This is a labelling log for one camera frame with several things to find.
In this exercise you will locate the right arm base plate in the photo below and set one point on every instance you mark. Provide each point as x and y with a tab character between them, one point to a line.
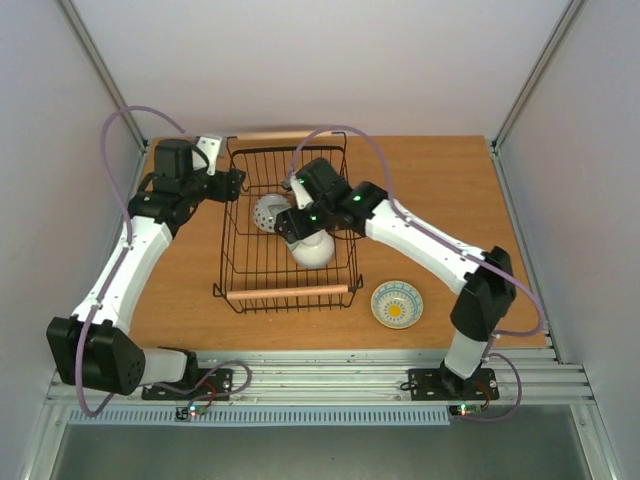
431	384

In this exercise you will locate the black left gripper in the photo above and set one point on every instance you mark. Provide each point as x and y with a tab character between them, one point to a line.
229	185

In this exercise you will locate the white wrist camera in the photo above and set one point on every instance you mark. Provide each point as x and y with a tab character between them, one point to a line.
301	195
208	150

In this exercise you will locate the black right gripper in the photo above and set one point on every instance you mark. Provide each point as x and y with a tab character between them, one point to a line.
284	226

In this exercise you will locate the yellow rimmed bowl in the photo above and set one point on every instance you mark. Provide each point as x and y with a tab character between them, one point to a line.
397	305

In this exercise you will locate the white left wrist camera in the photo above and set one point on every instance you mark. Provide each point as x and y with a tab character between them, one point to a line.
208	150

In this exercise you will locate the white ceramic bowl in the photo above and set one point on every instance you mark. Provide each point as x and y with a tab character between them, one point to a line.
313	252

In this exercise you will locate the white bowl brown diamonds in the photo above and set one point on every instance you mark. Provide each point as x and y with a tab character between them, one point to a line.
266	209

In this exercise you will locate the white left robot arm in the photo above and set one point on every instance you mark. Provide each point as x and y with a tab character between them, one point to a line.
92	346

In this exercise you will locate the grey slotted cable duct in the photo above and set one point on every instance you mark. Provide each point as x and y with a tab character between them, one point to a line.
267	416

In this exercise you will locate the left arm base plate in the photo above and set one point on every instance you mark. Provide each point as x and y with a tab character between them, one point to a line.
221	381

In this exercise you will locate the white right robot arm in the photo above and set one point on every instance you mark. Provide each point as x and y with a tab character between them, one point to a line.
478	278

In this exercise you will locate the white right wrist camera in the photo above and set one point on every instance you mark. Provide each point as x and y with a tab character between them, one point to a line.
301	195

